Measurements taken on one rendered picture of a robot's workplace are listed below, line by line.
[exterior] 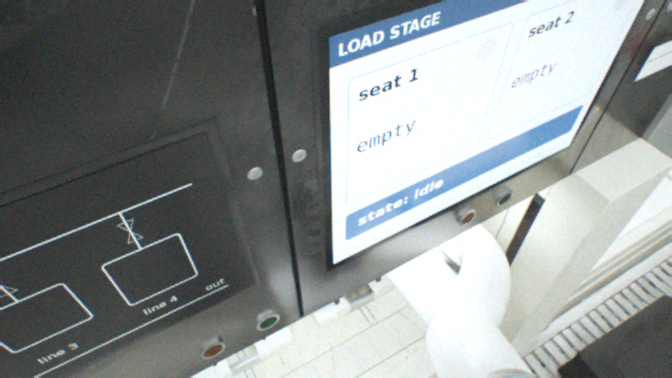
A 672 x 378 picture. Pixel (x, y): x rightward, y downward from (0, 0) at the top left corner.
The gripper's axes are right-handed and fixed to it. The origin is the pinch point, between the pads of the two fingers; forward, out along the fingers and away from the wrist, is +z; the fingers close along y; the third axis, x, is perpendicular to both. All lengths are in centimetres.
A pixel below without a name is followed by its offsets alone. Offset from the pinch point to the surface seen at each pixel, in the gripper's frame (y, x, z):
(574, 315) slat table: 45, -43, -37
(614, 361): 36, -33, -49
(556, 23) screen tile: -1, 45, -31
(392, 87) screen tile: -15, 45, -31
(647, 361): 42, -33, -52
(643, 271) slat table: 70, -43, -38
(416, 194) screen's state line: -11.3, 32.5, -30.7
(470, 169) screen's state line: -5.6, 32.3, -30.9
